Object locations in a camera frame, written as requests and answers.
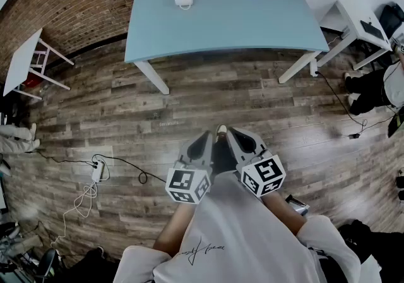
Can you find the small white table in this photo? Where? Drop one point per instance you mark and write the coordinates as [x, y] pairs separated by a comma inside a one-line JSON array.
[[22, 60]]

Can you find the white desk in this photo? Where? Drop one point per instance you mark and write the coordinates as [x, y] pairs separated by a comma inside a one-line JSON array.
[[356, 16]]

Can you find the person's black trousers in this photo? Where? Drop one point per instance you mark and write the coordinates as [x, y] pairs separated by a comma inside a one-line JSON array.
[[221, 158]]

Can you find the person's left forearm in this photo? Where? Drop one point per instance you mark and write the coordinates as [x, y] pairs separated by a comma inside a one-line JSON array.
[[173, 228]]

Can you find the light blue table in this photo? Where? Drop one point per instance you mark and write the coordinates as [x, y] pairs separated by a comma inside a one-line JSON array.
[[221, 29]]

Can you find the black office chair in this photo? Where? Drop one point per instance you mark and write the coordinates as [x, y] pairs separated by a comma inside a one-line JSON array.
[[391, 19]]

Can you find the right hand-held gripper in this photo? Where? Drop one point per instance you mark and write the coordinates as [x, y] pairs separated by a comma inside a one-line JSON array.
[[262, 174]]

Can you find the person's right forearm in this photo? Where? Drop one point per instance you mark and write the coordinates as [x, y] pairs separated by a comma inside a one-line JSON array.
[[284, 215]]

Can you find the black and yellow bag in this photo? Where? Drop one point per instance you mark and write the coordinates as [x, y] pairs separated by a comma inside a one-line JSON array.
[[396, 127]]

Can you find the black keyboard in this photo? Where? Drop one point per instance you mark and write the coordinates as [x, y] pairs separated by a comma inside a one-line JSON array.
[[371, 29]]

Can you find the person's white shoe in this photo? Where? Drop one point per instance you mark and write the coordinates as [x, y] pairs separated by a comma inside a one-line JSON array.
[[221, 130]]

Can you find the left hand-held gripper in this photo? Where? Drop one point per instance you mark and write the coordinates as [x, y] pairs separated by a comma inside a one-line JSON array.
[[186, 185]]

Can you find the white power strip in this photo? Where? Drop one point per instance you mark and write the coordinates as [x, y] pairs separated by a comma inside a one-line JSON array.
[[97, 172]]

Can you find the black power adapter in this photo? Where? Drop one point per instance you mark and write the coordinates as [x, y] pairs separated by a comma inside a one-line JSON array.
[[354, 136]]

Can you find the person's white shirt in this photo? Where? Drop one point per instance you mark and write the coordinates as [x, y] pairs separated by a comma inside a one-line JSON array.
[[236, 228]]

